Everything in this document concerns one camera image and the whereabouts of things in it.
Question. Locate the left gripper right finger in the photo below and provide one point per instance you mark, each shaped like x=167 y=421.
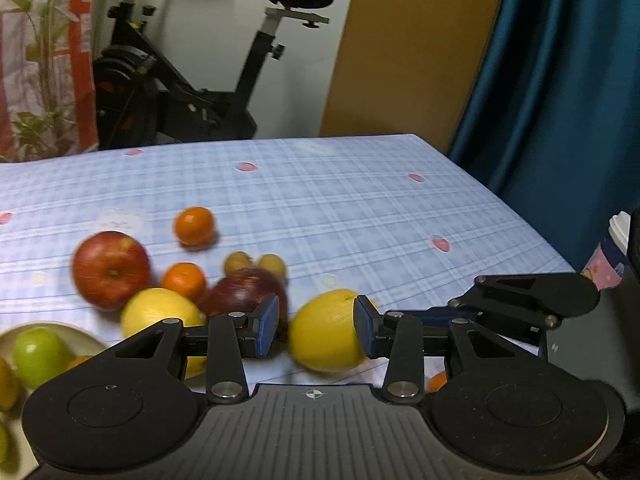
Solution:
x=405 y=342

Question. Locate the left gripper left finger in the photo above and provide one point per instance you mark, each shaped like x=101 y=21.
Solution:
x=225 y=341

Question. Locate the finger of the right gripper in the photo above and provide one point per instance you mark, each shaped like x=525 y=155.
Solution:
x=435 y=316

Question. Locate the dark purple mangosteen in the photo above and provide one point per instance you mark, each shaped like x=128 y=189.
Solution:
x=242 y=291

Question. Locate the small orange tangerine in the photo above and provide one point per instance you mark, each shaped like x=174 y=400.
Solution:
x=186 y=279
x=194 y=226

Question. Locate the yellow lemon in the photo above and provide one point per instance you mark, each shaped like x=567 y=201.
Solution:
x=322 y=337

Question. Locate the large yellow citrus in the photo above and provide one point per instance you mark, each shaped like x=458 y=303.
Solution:
x=154 y=304

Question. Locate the shiny green apple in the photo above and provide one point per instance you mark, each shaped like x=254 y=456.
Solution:
x=39 y=355

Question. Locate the left brown longan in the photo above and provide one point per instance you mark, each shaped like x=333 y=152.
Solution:
x=235 y=262

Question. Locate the brown longan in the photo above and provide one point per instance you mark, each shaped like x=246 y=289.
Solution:
x=235 y=262
x=274 y=264

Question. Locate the right brown longan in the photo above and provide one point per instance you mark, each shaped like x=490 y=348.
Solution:
x=274 y=264

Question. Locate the pink patterned cup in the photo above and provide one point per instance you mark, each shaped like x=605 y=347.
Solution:
x=606 y=266

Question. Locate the blue plaid bed sheet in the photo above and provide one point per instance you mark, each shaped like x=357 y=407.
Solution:
x=387 y=216

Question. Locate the large red apple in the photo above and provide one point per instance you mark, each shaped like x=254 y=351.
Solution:
x=109 y=268

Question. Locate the beige round plate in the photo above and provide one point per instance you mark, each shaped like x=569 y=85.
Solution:
x=21 y=462

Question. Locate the orange tangerine in plate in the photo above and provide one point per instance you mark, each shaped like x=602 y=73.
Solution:
x=77 y=361

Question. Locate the orange greenish citrus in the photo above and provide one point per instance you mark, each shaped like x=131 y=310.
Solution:
x=10 y=387

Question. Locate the green apple with dimple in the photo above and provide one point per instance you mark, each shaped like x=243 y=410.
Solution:
x=5 y=444

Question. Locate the brown wooden board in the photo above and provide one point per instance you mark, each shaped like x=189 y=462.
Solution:
x=407 y=66

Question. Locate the printed chair plant backdrop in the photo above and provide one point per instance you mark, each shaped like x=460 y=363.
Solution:
x=48 y=99

